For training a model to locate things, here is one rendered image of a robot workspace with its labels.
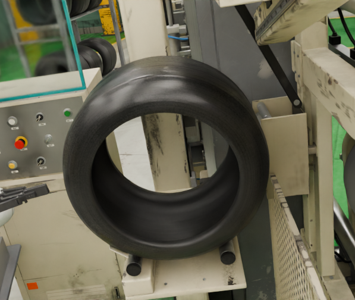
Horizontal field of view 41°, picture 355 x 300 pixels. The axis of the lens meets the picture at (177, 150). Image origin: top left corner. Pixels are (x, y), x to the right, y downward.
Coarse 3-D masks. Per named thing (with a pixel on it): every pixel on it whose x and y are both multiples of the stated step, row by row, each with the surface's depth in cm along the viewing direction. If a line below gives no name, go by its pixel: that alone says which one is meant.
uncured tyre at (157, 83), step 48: (96, 96) 121; (144, 96) 116; (192, 96) 116; (240, 96) 126; (96, 144) 120; (240, 144) 121; (96, 192) 150; (144, 192) 158; (192, 192) 158; (240, 192) 126; (144, 240) 134; (192, 240) 133
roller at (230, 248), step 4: (232, 240) 143; (224, 244) 140; (228, 244) 140; (232, 244) 141; (220, 248) 140; (224, 248) 138; (228, 248) 138; (232, 248) 138; (220, 252) 138; (224, 252) 136; (228, 252) 136; (232, 252) 136; (220, 256) 138; (224, 256) 136; (228, 256) 136; (232, 256) 136; (224, 260) 137; (228, 260) 137; (232, 260) 137; (228, 264) 138
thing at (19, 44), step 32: (0, 0) 177; (32, 0) 177; (64, 0) 176; (0, 32) 182; (32, 32) 182; (64, 32) 182; (0, 64) 187; (32, 64) 187; (64, 64) 187; (0, 96) 192; (32, 96) 192
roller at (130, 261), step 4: (128, 256) 143; (132, 256) 141; (136, 256) 141; (128, 260) 140; (132, 260) 139; (136, 260) 139; (140, 260) 141; (128, 264) 138; (132, 264) 138; (136, 264) 138; (140, 264) 139; (128, 268) 138; (132, 268) 138; (136, 268) 138; (140, 268) 138; (128, 272) 139; (132, 272) 139; (136, 272) 139; (140, 272) 139
